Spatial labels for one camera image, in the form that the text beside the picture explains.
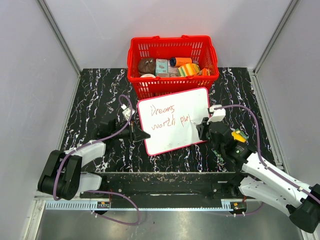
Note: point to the pink small box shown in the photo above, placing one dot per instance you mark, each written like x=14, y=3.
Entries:
x=172, y=71

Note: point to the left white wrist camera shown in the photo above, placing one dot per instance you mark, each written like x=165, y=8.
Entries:
x=127, y=112

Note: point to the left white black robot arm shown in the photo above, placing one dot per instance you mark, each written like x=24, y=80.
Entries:
x=62, y=175

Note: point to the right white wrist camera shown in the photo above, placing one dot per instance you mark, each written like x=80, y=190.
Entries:
x=216, y=114

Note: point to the white round lid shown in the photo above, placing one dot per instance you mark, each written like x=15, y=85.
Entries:
x=148, y=75

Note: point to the pink framed whiteboard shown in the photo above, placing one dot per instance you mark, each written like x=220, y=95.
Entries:
x=167, y=119

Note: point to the yellow sponge pack in basket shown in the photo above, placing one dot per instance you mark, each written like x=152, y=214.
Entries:
x=189, y=69

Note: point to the red plastic shopping basket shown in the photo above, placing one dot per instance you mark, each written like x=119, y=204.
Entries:
x=197, y=47

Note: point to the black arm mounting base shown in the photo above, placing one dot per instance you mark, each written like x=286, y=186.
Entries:
x=214, y=185

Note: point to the teal small box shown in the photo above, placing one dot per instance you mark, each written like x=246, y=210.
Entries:
x=161, y=68

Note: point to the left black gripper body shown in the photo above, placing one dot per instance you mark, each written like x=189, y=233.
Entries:
x=130, y=132

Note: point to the orange blue can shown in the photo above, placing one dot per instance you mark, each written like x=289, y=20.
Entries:
x=177, y=62

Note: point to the brown chocolate muffin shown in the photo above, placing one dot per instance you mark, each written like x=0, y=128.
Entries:
x=147, y=66

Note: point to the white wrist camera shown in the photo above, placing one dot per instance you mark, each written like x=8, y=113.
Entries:
x=127, y=112
x=216, y=114

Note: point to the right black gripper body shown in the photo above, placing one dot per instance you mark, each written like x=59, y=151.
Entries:
x=205, y=120

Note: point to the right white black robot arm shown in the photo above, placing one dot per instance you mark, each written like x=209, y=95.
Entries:
x=261, y=180

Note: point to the orange snack packet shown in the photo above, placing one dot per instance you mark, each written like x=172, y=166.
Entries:
x=204, y=72

